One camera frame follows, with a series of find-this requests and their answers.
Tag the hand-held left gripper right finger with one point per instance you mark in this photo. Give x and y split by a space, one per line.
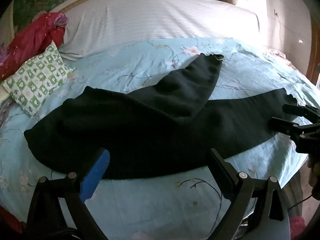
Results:
223 170

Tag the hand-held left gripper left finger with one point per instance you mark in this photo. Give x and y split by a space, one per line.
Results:
94 177

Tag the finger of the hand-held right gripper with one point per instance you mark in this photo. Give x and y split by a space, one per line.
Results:
298 110
283 126

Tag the black pants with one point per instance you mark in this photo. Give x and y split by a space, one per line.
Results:
140 135

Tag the light blue floral bedsheet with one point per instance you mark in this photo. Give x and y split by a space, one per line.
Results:
140 205

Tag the green checkered pillow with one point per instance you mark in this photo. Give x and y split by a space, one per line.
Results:
37 76

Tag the red quilt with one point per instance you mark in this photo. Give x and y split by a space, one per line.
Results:
32 40

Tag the white striped blanket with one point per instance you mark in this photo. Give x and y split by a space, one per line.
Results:
155 17

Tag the wooden door frame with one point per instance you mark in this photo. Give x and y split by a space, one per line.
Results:
313 55

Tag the wall socket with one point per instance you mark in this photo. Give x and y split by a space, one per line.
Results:
276 12

